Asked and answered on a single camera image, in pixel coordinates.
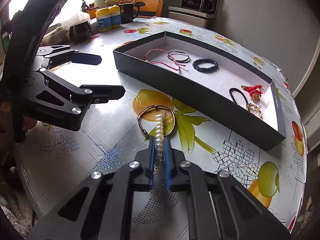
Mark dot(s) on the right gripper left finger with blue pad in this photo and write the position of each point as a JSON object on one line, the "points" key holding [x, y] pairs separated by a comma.
{"points": [[146, 158]]}

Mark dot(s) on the black mug with spoon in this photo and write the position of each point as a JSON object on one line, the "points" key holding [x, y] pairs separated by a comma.
{"points": [[128, 11]]}

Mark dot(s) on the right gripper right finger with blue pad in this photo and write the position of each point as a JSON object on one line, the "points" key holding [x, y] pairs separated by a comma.
{"points": [[176, 180]]}

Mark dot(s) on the fruit pattern tablecloth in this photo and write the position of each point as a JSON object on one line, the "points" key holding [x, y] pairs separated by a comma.
{"points": [[82, 181]]}

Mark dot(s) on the black jewelry box tray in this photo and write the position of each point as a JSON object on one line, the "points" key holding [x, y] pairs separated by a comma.
{"points": [[208, 93]]}

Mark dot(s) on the grey cabinet under coffee machine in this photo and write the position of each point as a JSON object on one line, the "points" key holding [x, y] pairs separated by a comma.
{"points": [[193, 17]]}

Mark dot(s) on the red bead gold charm jewelry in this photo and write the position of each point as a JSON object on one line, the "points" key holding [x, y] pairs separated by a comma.
{"points": [[254, 91]]}

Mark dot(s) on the gold wire bangle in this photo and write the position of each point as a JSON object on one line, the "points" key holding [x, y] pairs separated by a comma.
{"points": [[149, 114]]}

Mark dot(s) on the pearl hair clip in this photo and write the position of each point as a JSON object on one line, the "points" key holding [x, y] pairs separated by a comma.
{"points": [[159, 135]]}

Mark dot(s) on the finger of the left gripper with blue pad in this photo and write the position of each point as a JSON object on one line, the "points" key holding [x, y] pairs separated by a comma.
{"points": [[83, 95], [53, 56]]}

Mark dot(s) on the yellow lid bottle rear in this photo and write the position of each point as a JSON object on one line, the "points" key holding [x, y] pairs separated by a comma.
{"points": [[115, 16]]}

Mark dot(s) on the dark round cup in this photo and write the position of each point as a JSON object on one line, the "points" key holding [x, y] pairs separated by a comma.
{"points": [[80, 32]]}

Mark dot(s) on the silver bangle pair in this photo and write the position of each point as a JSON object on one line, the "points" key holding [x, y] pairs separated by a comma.
{"points": [[178, 56]]}

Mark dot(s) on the yellow lid bottle front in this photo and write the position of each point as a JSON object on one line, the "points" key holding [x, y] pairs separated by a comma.
{"points": [[103, 17]]}

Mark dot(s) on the wooden chair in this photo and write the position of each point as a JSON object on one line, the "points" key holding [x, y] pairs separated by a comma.
{"points": [[148, 8]]}

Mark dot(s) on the yellow lid bottle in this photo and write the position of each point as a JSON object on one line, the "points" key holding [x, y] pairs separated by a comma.
{"points": [[115, 16], [103, 17]]}

